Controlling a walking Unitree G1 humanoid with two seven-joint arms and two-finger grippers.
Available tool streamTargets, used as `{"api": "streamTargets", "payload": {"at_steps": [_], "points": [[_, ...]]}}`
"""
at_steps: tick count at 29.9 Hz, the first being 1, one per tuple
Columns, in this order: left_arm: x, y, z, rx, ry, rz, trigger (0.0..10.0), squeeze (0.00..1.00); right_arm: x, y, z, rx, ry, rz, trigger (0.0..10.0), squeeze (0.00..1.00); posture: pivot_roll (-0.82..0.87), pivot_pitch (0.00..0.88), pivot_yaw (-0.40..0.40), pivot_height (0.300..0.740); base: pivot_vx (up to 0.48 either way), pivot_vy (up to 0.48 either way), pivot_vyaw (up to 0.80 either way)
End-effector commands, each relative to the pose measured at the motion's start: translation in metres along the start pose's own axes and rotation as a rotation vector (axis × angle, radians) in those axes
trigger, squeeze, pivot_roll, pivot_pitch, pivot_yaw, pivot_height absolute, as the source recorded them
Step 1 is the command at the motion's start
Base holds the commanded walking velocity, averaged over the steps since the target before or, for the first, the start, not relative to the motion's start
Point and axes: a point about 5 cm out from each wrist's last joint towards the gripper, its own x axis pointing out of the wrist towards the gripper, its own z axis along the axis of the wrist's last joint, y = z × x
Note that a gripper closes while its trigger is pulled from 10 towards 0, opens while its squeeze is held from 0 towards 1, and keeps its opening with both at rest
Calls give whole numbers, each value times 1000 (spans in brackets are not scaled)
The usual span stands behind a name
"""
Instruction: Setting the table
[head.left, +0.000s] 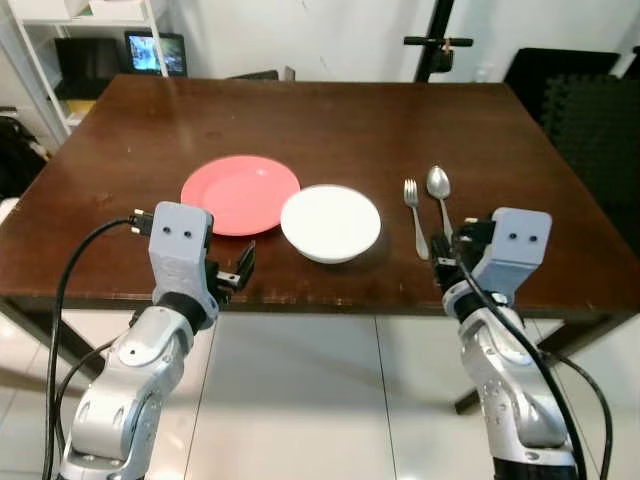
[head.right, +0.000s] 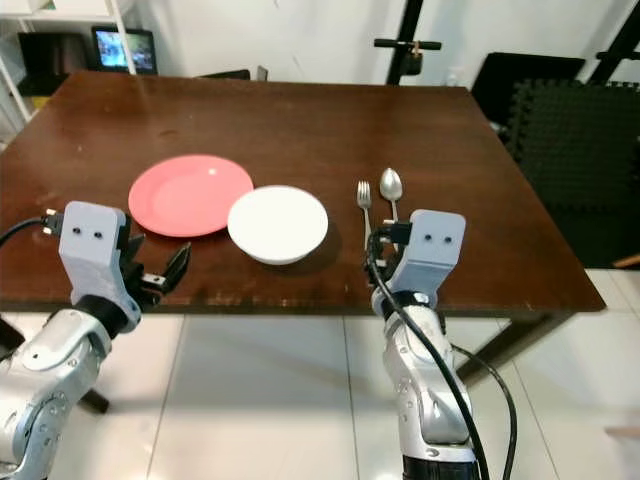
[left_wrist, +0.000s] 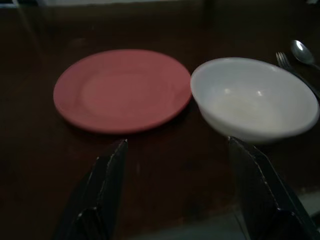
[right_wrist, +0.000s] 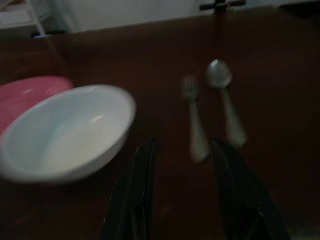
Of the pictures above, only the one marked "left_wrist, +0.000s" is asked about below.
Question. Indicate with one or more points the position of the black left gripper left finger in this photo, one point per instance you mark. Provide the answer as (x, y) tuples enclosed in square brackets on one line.
[(100, 190)]

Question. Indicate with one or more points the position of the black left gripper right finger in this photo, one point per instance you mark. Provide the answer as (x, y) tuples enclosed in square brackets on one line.
[(265, 195)]

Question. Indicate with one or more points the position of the white bowl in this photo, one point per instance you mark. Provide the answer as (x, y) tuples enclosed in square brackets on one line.
[(252, 100)]

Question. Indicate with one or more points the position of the red round plate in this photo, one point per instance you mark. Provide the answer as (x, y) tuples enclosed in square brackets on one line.
[(122, 91)]

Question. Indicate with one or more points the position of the silver fork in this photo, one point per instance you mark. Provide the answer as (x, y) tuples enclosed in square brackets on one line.
[(287, 65)]

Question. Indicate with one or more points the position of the silver spoon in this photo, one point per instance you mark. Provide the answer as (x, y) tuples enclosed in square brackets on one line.
[(301, 52)]

